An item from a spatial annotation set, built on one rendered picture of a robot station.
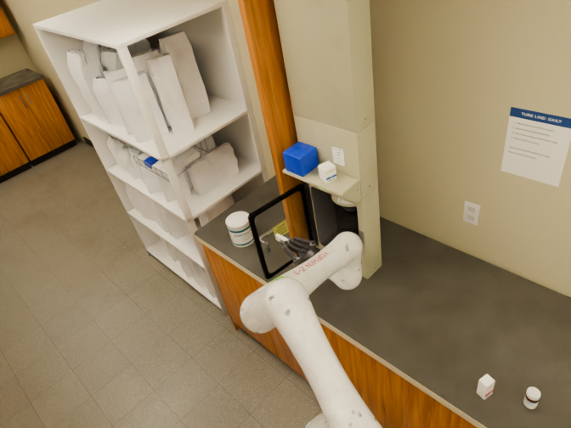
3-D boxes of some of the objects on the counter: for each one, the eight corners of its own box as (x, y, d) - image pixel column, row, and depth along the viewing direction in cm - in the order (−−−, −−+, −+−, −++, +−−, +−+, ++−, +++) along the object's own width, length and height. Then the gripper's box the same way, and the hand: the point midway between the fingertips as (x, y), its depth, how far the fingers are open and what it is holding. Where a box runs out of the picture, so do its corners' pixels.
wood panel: (353, 205, 252) (325, -91, 165) (357, 206, 250) (331, -92, 163) (293, 256, 228) (224, -58, 141) (297, 257, 226) (230, -59, 140)
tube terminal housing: (347, 224, 240) (332, 89, 192) (398, 248, 220) (397, 104, 172) (316, 251, 228) (292, 115, 180) (368, 279, 208) (357, 134, 160)
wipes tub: (245, 228, 252) (239, 207, 242) (260, 237, 244) (254, 216, 234) (227, 241, 245) (220, 221, 236) (242, 250, 237) (235, 230, 228)
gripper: (328, 243, 176) (285, 221, 191) (306, 262, 170) (263, 239, 185) (330, 256, 181) (288, 234, 196) (308, 275, 175) (267, 251, 190)
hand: (282, 239), depth 188 cm, fingers closed
